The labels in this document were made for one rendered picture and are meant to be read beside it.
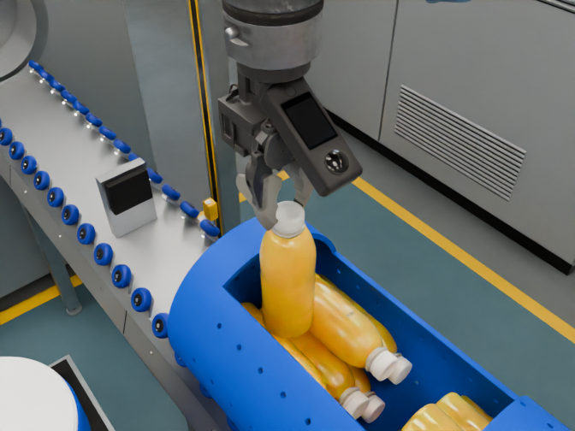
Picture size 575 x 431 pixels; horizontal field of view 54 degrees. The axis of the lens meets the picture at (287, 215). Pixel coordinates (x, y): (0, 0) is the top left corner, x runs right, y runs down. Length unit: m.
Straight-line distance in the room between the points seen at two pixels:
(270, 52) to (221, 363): 0.41
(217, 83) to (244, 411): 0.85
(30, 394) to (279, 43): 0.64
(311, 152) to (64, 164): 1.04
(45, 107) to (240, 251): 1.08
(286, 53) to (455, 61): 1.97
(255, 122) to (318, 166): 0.08
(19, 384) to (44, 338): 1.41
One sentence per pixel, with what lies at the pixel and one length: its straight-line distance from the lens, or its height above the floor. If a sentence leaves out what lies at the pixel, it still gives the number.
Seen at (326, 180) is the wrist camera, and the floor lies 1.45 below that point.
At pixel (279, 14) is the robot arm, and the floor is 1.59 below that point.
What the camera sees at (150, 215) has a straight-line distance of 1.27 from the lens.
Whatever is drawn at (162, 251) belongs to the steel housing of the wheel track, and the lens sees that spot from 1.21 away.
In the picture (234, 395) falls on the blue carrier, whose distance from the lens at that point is 0.75.
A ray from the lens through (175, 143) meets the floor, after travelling 3.11.
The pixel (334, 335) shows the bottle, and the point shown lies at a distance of 0.79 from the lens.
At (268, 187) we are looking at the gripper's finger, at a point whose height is 1.40.
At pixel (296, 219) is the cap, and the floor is 1.34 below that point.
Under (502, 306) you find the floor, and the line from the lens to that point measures 2.41.
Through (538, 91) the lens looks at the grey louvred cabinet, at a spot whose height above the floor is 0.72.
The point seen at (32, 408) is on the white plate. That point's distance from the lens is 0.92.
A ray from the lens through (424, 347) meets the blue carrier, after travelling 0.87.
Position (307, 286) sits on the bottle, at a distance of 0.72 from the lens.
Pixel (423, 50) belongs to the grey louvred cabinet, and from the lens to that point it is 2.55.
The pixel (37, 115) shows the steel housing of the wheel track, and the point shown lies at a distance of 1.72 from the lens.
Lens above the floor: 1.79
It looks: 43 degrees down
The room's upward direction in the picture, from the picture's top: straight up
